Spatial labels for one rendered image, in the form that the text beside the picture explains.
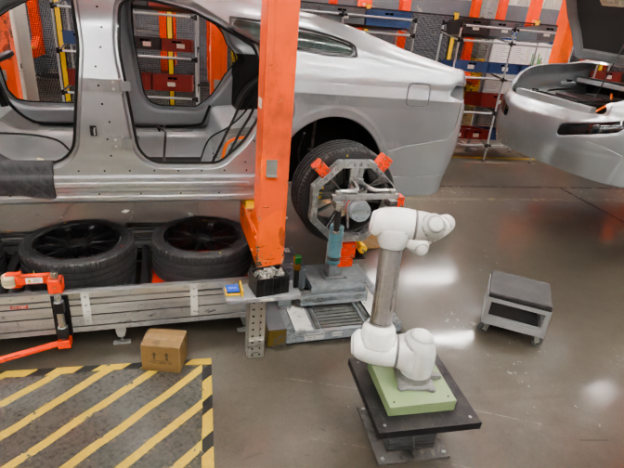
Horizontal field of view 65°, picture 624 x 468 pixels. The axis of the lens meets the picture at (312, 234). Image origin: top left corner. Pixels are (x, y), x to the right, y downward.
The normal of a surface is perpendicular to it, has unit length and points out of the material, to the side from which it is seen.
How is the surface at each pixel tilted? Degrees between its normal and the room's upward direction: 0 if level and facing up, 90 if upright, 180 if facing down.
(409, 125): 90
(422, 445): 90
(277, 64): 90
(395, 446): 90
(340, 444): 0
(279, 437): 0
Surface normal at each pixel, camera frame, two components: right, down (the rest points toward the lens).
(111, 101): 0.28, 0.40
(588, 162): -0.65, 0.48
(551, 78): 0.24, 0.00
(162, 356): -0.03, 0.42
